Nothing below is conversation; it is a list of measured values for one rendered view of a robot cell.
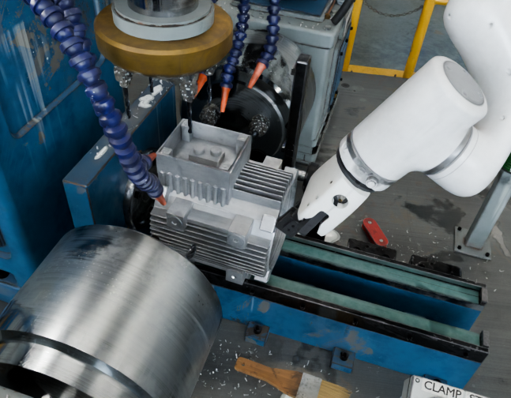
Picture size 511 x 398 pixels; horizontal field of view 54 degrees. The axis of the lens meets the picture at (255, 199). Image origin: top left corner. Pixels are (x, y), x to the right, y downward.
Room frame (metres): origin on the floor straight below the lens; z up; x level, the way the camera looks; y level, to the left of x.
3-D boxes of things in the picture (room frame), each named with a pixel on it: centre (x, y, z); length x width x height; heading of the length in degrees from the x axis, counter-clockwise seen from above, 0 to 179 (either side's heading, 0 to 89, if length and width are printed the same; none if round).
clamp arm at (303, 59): (0.73, -0.06, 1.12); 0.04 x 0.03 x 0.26; 76
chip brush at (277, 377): (0.42, -0.09, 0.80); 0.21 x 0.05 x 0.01; 74
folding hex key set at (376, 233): (0.78, -0.27, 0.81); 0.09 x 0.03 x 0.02; 21
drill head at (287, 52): (0.95, 0.02, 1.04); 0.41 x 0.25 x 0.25; 166
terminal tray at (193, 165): (0.62, 0.08, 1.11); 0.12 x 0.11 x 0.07; 75
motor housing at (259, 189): (0.61, 0.05, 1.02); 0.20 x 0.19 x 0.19; 75
